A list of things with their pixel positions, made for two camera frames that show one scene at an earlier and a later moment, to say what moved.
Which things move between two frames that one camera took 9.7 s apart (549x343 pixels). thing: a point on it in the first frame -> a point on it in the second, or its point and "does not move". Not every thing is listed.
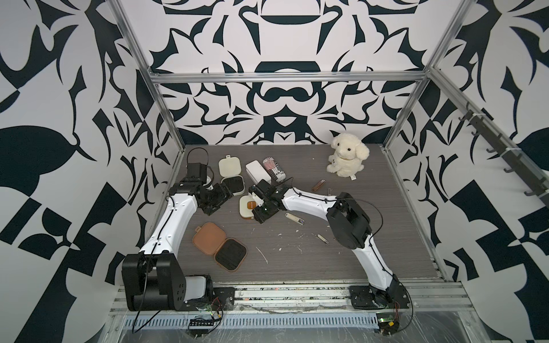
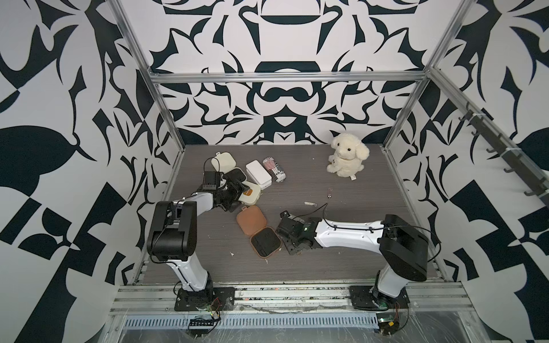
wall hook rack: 515,159 does not move
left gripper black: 224,194 -> 235,192
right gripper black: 259,215 -> 287,248
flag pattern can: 274,169 does not move
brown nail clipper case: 229,254 -> 265,241
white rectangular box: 257,173 does not move
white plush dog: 349,153 does not move
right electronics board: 387,323 does not move
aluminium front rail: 319,298 does not move
